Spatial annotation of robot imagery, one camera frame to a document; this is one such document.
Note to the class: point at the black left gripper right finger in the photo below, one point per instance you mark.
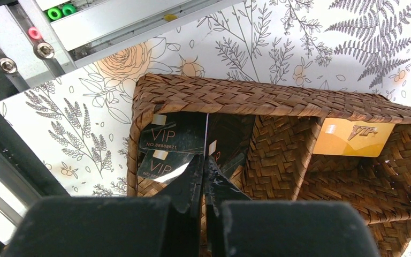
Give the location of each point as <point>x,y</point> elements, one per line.
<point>239,226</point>

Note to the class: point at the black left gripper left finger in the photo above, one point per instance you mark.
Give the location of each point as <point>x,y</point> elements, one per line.
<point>166,224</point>

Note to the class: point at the dark credit card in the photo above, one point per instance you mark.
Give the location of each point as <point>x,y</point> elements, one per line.
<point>227,140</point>
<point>163,166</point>
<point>178,132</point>

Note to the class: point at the brown wicker basket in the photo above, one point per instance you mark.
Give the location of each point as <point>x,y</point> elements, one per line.
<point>280,163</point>

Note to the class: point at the floral patterned table mat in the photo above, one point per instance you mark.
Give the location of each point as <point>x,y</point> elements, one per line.
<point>78,125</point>

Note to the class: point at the yellow block in basket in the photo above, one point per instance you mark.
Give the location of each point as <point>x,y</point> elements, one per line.
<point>352,138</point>

